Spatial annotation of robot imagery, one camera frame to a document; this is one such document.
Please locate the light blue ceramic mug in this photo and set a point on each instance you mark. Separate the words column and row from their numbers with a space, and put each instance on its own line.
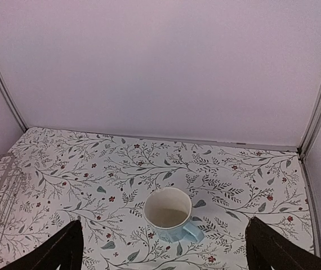
column 168, row 213

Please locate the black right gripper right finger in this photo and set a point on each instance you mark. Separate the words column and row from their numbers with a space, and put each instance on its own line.
column 267, row 249

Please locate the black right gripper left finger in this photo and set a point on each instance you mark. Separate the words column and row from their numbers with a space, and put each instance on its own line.
column 64, row 250

